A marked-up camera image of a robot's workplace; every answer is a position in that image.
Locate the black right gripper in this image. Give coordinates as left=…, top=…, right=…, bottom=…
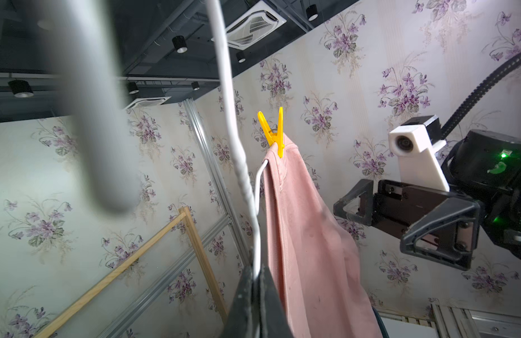
left=333, top=179, right=484, bottom=271

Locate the wooden clothes rack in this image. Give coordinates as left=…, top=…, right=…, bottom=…
left=35, top=207, right=228, bottom=338

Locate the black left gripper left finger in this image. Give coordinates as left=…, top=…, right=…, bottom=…
left=220, top=266, right=260, bottom=338

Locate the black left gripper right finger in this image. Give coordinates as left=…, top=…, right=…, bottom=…
left=259, top=266, right=294, bottom=338

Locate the yellow clothespin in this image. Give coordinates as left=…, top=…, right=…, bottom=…
left=258, top=106, right=285, bottom=159

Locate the white wire hanger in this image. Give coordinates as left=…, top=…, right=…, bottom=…
left=206, top=0, right=262, bottom=279

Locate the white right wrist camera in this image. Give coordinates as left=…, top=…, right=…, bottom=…
left=389, top=115, right=450, bottom=192

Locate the pink t-shirt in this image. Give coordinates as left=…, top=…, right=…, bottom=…
left=263, top=137, right=382, bottom=337

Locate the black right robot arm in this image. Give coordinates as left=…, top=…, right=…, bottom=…
left=333, top=52, right=521, bottom=271

